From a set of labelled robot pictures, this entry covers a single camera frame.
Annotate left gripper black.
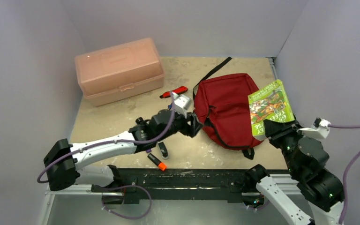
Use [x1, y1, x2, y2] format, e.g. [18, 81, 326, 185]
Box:
[156, 108, 203, 143]

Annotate red backpack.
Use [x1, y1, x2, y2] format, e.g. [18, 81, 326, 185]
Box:
[193, 57, 261, 160]

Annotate green bottom paperback book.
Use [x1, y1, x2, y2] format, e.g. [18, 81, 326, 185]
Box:
[248, 80, 295, 141]

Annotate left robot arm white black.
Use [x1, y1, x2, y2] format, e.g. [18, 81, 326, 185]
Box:
[37, 109, 203, 192]

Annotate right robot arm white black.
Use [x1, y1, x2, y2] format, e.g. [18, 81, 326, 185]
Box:
[242, 118, 345, 225]

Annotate orange black highlighter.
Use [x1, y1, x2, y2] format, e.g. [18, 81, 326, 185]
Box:
[147, 153, 167, 171]

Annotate red black glue stick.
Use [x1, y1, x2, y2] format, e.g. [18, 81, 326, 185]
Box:
[135, 117, 144, 125]

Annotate pink plastic storage box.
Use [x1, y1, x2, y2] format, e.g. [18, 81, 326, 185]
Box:
[75, 37, 165, 106]

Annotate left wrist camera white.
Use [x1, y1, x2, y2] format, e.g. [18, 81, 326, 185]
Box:
[171, 92, 192, 117]

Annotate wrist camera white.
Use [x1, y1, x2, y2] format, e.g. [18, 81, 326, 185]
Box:
[171, 92, 192, 117]
[298, 118, 331, 139]

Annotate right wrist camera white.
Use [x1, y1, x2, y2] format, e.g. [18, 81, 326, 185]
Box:
[298, 118, 331, 139]

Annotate aluminium frame rails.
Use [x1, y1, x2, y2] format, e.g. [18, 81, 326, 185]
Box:
[43, 57, 328, 225]

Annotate black metal base plate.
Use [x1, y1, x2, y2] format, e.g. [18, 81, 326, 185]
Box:
[90, 165, 275, 206]

